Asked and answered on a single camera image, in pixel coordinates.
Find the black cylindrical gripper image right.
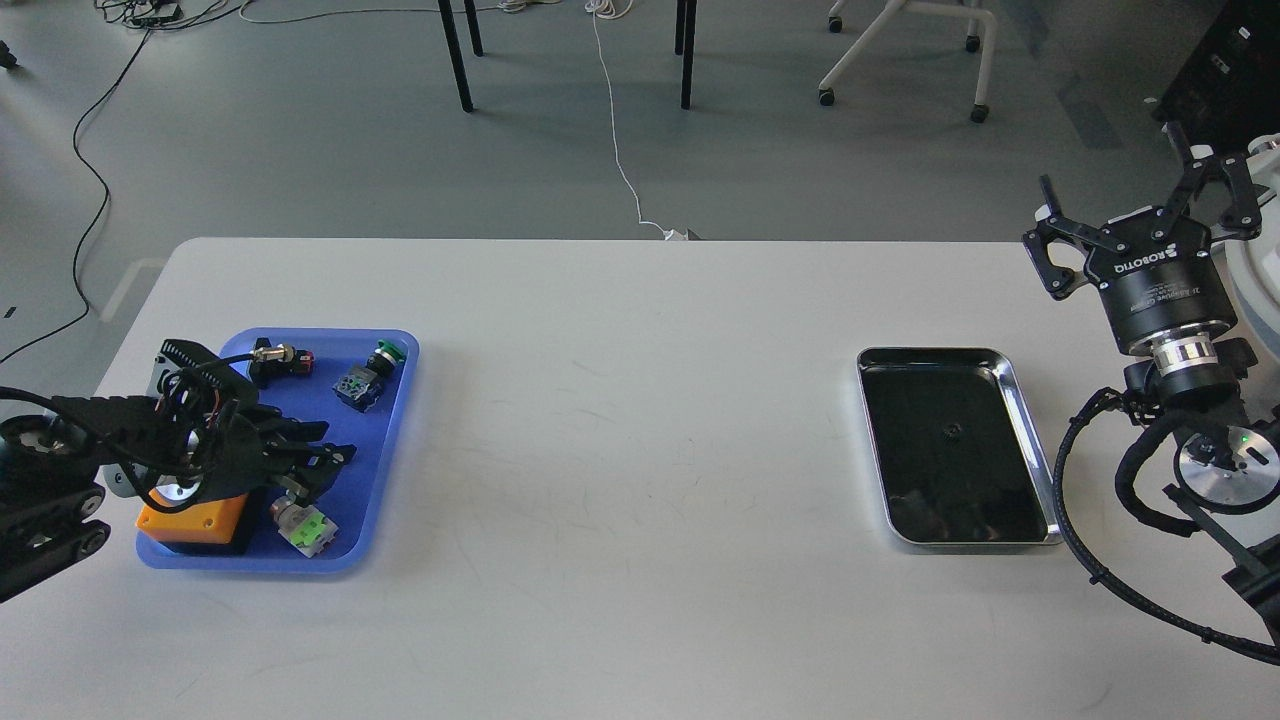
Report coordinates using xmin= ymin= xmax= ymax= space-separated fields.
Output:
xmin=1021 ymin=120 xmax=1263 ymax=356

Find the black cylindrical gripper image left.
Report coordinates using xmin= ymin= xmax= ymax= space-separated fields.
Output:
xmin=150 ymin=402 xmax=357 ymax=511

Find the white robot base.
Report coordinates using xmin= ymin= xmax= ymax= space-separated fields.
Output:
xmin=1219 ymin=135 xmax=1279 ymax=357

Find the blue plastic tray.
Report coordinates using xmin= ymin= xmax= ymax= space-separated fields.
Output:
xmin=105 ymin=327 xmax=419 ymax=575

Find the silver metal tray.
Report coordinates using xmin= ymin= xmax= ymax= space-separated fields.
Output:
xmin=858 ymin=347 xmax=1062 ymax=553

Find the orange and black button box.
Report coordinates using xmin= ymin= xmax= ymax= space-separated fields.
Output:
xmin=134 ymin=489 xmax=262 ymax=556

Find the black cabinet on casters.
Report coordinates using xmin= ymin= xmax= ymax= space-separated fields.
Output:
xmin=1152 ymin=1 xmax=1279 ymax=152

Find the white chair base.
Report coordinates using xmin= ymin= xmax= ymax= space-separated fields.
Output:
xmin=817 ymin=0 xmax=998 ymax=126

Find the black table leg left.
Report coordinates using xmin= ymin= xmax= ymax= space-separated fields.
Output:
xmin=436 ymin=0 xmax=484 ymax=113

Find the black table leg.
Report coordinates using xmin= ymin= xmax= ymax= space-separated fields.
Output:
xmin=673 ymin=0 xmax=698 ymax=110
xmin=436 ymin=0 xmax=484 ymax=113

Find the black table leg right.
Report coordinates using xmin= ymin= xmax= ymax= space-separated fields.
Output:
xmin=673 ymin=0 xmax=698 ymax=110

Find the light green contact block switch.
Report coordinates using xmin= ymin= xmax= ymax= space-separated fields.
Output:
xmin=268 ymin=495 xmax=339 ymax=559

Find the black selector switch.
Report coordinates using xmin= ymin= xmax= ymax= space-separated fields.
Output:
xmin=248 ymin=337 xmax=315 ymax=389

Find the green push button switch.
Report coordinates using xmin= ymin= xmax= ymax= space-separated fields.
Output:
xmin=332 ymin=340 xmax=407 ymax=413

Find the black floor cable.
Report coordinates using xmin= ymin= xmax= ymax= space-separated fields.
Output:
xmin=0 ymin=0 xmax=251 ymax=366

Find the white floor cable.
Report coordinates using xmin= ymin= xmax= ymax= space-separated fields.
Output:
xmin=585 ymin=0 xmax=691 ymax=242

